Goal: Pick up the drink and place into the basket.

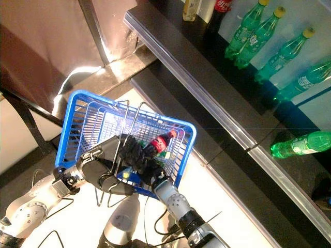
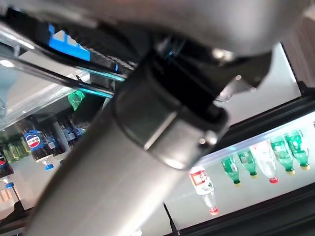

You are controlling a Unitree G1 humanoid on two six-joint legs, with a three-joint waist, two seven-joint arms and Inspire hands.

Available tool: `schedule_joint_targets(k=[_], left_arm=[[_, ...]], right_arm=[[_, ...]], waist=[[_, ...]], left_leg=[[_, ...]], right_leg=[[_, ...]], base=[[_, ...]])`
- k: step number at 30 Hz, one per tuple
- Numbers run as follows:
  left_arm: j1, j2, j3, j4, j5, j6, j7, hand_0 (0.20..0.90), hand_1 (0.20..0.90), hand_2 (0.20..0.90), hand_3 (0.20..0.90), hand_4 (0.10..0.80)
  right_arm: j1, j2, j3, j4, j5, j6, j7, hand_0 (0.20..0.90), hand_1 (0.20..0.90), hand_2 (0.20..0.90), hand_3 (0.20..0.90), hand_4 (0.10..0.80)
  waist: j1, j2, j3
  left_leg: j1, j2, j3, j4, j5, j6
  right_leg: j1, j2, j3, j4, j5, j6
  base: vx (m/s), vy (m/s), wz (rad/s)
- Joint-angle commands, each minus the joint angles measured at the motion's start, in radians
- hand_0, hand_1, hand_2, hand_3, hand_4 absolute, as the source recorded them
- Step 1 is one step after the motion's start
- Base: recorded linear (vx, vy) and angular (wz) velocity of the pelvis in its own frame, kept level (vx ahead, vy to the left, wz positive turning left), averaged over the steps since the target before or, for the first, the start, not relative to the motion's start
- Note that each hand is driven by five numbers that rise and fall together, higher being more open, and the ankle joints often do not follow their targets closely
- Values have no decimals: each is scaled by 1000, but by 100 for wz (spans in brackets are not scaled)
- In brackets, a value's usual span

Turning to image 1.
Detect blue plastic shopping basket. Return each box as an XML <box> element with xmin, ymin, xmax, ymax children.
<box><xmin>54</xmin><ymin>89</ymin><xmax>198</xmax><ymax>209</ymax></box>

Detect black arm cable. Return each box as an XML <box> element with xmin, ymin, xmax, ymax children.
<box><xmin>31</xmin><ymin>169</ymin><xmax>76</xmax><ymax>248</ymax></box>
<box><xmin>143</xmin><ymin>196</ymin><xmax>223</xmax><ymax>248</ymax></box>

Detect low dark base shelf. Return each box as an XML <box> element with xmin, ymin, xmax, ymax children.
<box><xmin>130</xmin><ymin>60</ymin><xmax>331</xmax><ymax>248</ymax></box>

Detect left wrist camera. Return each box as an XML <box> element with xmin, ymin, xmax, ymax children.
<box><xmin>51</xmin><ymin>167</ymin><xmax>81</xmax><ymax>196</ymax></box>

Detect Coca-Cola bottle red label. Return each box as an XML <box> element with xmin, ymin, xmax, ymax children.
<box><xmin>205</xmin><ymin>0</ymin><xmax>233</xmax><ymax>36</ymax></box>
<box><xmin>143</xmin><ymin>130</ymin><xmax>178</xmax><ymax>159</ymax></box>

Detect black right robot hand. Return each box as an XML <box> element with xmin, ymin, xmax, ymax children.
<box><xmin>118</xmin><ymin>134</ymin><xmax>169</xmax><ymax>186</ymax></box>

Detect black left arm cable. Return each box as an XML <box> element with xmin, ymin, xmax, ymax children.
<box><xmin>31</xmin><ymin>169</ymin><xmax>76</xmax><ymax>248</ymax></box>

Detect pale yellow drink bottle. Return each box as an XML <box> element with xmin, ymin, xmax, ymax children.
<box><xmin>182</xmin><ymin>0</ymin><xmax>203</xmax><ymax>22</ymax></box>

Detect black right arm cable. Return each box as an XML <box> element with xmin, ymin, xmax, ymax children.
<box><xmin>143</xmin><ymin>196</ymin><xmax>223</xmax><ymax>248</ymax></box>

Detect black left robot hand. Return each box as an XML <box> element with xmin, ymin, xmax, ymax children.
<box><xmin>77</xmin><ymin>134</ymin><xmax>136</xmax><ymax>196</ymax></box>

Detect dark brown side shelf unit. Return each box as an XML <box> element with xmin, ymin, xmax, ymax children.
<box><xmin>0</xmin><ymin>0</ymin><xmax>158</xmax><ymax>187</ymax></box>

